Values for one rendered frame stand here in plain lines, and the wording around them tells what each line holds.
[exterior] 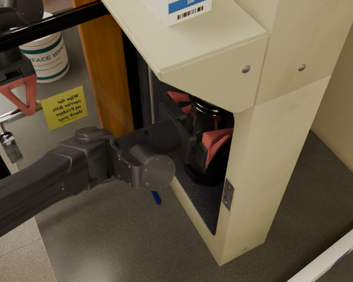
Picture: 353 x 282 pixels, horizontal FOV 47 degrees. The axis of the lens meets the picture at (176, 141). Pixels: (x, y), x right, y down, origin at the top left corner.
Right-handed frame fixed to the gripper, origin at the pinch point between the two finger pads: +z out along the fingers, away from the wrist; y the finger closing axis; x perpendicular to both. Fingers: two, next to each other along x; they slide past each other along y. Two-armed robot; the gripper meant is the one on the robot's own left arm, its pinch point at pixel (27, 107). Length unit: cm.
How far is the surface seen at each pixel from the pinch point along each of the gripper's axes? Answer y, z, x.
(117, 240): -7.2, 31.8, -4.7
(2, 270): 85, 94, 34
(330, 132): -10, 33, -63
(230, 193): -32.0, 13.2, -19.4
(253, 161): -36.4, 6.1, -21.4
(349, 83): -16, 17, -64
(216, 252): -21.8, 34.4, -19.4
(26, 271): 79, 96, 26
